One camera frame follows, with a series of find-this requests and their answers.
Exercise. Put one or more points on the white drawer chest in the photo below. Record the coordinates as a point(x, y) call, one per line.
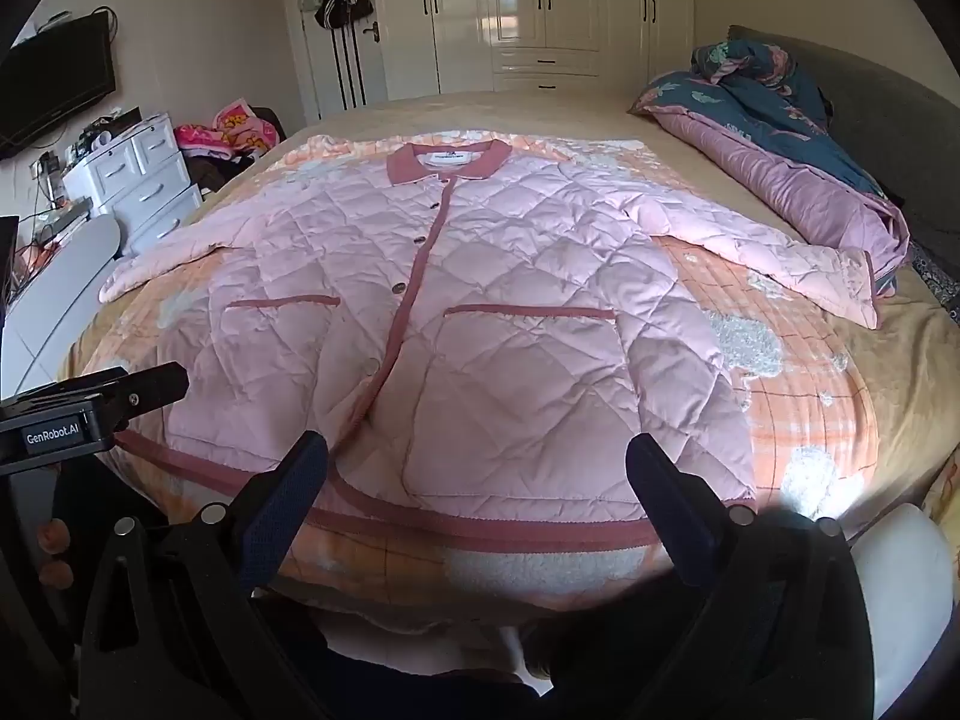
point(142, 187)

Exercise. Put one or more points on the pink quilted jacket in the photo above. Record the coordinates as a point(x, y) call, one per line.
point(525, 315)

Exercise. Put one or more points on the black television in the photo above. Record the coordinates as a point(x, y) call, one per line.
point(52, 82)

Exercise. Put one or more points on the white oval panel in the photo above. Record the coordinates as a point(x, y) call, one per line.
point(71, 262)

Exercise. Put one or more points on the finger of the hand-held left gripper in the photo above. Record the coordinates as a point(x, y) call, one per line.
point(154, 384)

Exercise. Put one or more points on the cluster of small items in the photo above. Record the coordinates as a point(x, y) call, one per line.
point(105, 131)

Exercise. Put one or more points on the dark patterned cloth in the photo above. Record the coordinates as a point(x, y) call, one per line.
point(934, 274)

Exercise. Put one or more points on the blue floral quilt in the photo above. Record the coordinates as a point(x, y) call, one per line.
point(750, 94)

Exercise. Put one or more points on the white rounded plastic object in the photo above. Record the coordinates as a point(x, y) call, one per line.
point(900, 570)

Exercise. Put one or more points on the orange plaid blanket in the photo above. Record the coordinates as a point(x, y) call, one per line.
point(795, 390)

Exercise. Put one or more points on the person's dark clothing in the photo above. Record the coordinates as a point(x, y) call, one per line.
point(420, 697)

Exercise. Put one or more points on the white door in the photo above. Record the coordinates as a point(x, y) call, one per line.
point(311, 75)

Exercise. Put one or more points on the white wardrobe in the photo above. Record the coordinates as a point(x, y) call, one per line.
point(465, 15)

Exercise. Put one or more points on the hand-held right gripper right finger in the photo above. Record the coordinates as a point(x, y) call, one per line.
point(675, 511)

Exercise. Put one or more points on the bed with beige sheet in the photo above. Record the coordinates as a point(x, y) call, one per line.
point(525, 114)

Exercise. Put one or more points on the person's left hand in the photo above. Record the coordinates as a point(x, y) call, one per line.
point(54, 538)

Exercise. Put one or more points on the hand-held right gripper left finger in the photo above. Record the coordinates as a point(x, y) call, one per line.
point(289, 496)

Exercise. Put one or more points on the pink printed cloth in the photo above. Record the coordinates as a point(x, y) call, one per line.
point(232, 127)

